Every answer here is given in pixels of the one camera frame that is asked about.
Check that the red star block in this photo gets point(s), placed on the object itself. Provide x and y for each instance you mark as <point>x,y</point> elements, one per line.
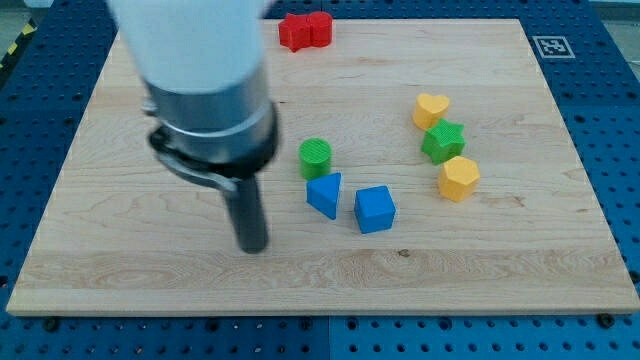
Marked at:
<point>295,32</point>

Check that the blue triangle block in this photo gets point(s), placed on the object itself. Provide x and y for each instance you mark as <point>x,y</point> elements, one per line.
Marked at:
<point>323,194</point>

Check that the red cylinder block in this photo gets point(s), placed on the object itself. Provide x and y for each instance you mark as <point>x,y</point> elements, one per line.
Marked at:
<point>321,28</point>

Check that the blue cube block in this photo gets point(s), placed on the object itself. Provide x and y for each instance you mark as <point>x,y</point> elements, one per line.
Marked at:
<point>374,209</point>

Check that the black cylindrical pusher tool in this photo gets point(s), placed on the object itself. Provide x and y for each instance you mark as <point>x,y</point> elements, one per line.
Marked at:
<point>247,216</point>

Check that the yellow heart block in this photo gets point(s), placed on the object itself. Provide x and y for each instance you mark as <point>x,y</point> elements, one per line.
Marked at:
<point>429,109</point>

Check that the green cylinder block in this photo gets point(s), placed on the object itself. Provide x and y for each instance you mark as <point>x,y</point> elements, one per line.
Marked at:
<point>315,156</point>

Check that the white fiducial marker tag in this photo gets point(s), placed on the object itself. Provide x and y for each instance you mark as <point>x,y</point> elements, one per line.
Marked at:
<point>553,47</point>

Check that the wooden board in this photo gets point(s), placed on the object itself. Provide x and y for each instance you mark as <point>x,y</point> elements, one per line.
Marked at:
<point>122,236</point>

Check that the green star block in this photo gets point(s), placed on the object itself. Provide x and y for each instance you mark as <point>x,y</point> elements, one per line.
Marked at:
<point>443,141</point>

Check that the yellow hexagon block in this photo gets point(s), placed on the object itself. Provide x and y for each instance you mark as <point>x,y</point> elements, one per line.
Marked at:
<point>458,178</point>

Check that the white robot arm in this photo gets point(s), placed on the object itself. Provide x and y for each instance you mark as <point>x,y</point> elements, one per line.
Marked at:
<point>203,64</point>

